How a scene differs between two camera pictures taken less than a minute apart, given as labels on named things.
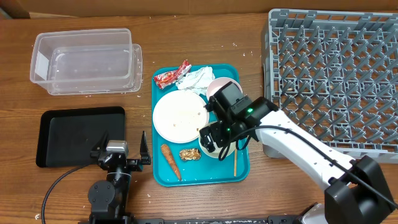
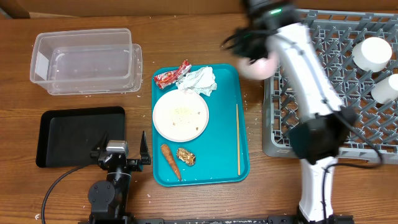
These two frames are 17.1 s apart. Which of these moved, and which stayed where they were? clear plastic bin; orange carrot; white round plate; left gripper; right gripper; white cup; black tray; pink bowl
Moved: pink bowl; white cup; right gripper
Stayed: left gripper; orange carrot; white round plate; clear plastic bin; black tray
